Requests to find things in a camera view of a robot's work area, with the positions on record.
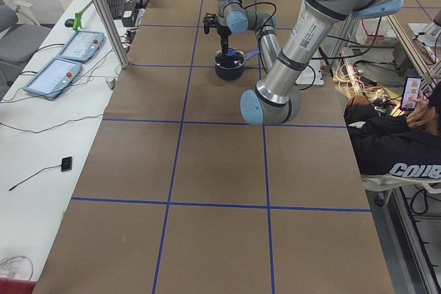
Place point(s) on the lower blue teach pendant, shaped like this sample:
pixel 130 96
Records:
pixel 53 78

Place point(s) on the person's hand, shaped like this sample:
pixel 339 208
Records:
pixel 417 120

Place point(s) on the aluminium frame post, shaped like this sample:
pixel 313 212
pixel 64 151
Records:
pixel 112 33

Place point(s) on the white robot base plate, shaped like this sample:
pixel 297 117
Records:
pixel 311 75

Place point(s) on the brown table mat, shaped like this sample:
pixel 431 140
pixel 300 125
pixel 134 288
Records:
pixel 179 195

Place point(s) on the upper blue teach pendant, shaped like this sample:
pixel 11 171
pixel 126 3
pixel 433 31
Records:
pixel 82 46

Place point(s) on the seated person black hoodie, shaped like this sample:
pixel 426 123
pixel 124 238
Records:
pixel 385 145

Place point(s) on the glass lid purple knob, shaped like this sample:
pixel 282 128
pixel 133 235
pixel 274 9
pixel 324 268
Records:
pixel 230 60

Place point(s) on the dark blue saucepan purple handle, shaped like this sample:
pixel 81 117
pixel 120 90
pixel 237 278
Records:
pixel 235 73

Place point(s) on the grey office chair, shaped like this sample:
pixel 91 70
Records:
pixel 20 41

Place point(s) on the small black device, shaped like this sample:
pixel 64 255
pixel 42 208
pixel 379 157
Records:
pixel 66 163

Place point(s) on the green clamp tool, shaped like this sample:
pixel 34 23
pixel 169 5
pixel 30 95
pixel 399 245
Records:
pixel 74 23

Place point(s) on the blue teach pendant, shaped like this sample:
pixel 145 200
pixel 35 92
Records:
pixel 82 46
pixel 53 78

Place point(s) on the black keyboard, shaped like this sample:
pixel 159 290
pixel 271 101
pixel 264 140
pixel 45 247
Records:
pixel 116 8

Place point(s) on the smartphone orange screen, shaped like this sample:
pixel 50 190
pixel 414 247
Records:
pixel 410 93

